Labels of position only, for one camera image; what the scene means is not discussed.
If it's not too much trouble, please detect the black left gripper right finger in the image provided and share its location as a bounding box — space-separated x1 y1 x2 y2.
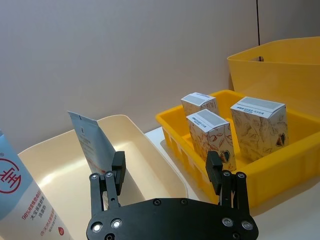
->
205 150 251 215

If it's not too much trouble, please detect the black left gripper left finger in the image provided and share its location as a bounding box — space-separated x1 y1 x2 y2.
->
89 150 127 218

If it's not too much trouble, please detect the grey-blue flat tube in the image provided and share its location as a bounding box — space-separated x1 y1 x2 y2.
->
67 111 117 211

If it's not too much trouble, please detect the cream plastic tray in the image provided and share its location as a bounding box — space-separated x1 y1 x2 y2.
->
17 114 190 240

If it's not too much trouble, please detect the large white patterned carton box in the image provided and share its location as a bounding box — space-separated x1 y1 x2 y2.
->
229 96 290 162

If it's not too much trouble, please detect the yellow plastic crate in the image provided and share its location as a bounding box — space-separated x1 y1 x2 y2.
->
155 89 320 208

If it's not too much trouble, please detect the pale blue tube red print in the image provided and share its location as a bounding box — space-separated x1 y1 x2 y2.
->
0 128 74 240

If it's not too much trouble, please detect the tall yellow plastic bin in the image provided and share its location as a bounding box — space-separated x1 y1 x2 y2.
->
226 36 320 121

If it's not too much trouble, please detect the thin black cable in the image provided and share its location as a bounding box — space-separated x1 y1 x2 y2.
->
255 0 264 62

